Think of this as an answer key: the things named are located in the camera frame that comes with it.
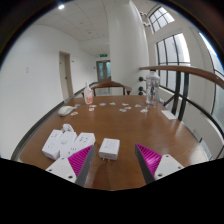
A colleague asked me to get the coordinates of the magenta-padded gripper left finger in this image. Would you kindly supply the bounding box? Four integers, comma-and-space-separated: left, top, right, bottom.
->
45, 144, 97, 188

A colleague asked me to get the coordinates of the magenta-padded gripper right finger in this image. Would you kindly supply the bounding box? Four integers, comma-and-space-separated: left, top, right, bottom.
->
134, 143, 186, 186

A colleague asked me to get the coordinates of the white charger block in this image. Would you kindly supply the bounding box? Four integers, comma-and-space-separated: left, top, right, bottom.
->
97, 137, 121, 162

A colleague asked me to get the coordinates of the white power strip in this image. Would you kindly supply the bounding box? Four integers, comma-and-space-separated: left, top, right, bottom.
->
41, 129, 97, 161

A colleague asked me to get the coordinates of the white flat card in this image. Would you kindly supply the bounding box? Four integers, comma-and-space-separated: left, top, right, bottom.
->
161, 109, 178, 121

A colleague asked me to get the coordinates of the small white pump bottle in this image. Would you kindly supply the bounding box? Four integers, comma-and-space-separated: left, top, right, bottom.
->
83, 81, 95, 106

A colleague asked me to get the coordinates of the clear plastic drink bottle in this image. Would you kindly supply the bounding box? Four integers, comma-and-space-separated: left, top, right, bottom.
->
144, 70, 161, 107

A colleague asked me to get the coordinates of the tall multi-pane window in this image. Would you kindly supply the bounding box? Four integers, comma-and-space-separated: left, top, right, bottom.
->
199, 32, 224, 132
155, 32, 192, 91

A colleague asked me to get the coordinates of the beige single door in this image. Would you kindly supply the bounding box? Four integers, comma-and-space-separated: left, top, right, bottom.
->
58, 50, 75, 101

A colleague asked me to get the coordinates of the wooden chair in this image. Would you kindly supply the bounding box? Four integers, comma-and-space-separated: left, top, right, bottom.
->
91, 80, 133, 97

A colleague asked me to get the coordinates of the glazed double door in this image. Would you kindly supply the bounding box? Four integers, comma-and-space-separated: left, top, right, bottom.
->
95, 59, 112, 84

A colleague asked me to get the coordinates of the small upper window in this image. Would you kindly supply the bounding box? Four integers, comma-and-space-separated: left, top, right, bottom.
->
148, 6, 176, 34

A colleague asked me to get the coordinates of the white cable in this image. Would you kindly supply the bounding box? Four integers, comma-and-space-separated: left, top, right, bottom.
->
61, 123, 75, 134

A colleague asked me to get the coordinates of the white security camera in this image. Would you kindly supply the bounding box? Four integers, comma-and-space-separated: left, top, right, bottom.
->
139, 11, 150, 28

